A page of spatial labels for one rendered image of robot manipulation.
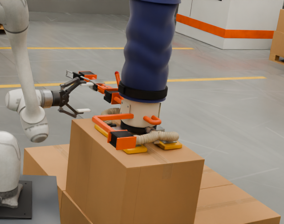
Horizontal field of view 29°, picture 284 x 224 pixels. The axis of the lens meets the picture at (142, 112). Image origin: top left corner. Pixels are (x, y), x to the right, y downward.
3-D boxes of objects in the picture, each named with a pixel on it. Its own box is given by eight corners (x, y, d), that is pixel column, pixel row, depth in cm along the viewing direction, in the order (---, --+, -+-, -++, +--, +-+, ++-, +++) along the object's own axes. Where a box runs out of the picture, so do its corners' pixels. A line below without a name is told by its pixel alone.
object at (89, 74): (96, 83, 309) (97, 74, 307) (83, 83, 305) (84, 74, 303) (89, 79, 315) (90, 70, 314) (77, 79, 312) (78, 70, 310)
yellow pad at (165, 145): (182, 148, 259) (183, 138, 257) (164, 150, 253) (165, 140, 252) (145, 123, 286) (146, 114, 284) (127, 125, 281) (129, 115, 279)
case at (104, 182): (192, 237, 263) (205, 158, 250) (116, 251, 243) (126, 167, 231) (132, 182, 311) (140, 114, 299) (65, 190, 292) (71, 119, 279)
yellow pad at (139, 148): (147, 152, 249) (148, 142, 247) (127, 154, 244) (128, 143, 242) (112, 126, 276) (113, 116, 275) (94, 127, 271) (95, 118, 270)
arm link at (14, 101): (33, 98, 268) (40, 119, 260) (1, 99, 260) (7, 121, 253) (38, 82, 261) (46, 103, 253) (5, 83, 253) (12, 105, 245)
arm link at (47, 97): (34, 105, 266) (46, 104, 269) (41, 111, 259) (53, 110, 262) (35, 86, 264) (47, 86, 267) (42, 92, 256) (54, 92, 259)
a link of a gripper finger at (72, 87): (61, 96, 269) (59, 94, 268) (79, 81, 271) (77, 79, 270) (64, 98, 266) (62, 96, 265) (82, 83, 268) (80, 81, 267)
